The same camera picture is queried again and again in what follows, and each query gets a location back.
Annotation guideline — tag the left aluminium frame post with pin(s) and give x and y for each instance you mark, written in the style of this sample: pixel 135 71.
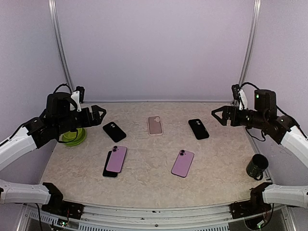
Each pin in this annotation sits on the left aluminium frame post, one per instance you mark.
pixel 59 42

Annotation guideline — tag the black phone case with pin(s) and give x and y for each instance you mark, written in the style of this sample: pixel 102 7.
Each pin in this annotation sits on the black phone case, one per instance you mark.
pixel 198 129
pixel 114 132

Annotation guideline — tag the right aluminium frame post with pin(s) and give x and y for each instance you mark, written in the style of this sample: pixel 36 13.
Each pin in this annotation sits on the right aluminium frame post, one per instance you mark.
pixel 251 40

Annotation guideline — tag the face-up phone under stack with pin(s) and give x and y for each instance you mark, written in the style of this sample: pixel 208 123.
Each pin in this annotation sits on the face-up phone under stack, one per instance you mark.
pixel 106 173

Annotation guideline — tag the purple phone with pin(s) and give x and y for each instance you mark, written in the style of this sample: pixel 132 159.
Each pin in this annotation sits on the purple phone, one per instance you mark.
pixel 182 163
pixel 116 159

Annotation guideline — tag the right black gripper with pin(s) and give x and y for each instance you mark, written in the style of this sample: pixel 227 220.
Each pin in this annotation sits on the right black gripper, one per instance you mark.
pixel 228 109

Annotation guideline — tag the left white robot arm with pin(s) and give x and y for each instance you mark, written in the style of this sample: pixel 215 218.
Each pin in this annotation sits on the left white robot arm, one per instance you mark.
pixel 63 113

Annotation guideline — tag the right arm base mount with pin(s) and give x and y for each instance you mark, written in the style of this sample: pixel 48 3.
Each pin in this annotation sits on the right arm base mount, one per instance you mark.
pixel 247 208

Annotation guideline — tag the dark green mug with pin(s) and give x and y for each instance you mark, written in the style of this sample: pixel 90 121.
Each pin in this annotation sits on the dark green mug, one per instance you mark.
pixel 256 167

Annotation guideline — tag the front aluminium rail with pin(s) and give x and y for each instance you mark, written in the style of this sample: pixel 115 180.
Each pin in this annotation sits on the front aluminium rail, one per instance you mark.
pixel 113 218

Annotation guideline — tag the pink phone case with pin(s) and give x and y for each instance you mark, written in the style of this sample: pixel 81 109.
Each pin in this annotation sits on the pink phone case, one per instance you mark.
pixel 155 127

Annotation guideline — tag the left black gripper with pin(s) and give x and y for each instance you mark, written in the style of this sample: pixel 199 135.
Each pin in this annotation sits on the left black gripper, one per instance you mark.
pixel 89 122

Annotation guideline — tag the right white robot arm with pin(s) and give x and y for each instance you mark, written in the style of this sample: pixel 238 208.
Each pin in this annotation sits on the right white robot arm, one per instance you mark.
pixel 284 130

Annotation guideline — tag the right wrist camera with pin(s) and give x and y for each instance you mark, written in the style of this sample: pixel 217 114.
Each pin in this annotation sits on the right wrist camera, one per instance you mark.
pixel 239 96

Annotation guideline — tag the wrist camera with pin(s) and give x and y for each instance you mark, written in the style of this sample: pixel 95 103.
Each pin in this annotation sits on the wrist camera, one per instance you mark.
pixel 239 96
pixel 78 98

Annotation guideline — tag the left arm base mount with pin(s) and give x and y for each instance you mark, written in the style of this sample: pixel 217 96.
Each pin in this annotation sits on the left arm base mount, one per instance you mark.
pixel 65 209

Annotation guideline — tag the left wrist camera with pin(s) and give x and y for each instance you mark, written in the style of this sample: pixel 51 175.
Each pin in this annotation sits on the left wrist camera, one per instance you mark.
pixel 78 98

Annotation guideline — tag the purple phone on stack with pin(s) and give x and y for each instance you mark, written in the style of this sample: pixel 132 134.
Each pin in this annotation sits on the purple phone on stack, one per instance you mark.
pixel 116 159

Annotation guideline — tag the green bowl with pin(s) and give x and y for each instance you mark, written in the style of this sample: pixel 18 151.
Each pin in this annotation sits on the green bowl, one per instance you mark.
pixel 76 136

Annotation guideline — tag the green plate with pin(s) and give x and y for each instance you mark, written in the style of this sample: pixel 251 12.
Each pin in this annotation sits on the green plate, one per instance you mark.
pixel 70 144

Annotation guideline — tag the aluminium frame post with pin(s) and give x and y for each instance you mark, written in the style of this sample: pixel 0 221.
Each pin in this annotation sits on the aluminium frame post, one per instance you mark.
pixel 59 42
pixel 251 40

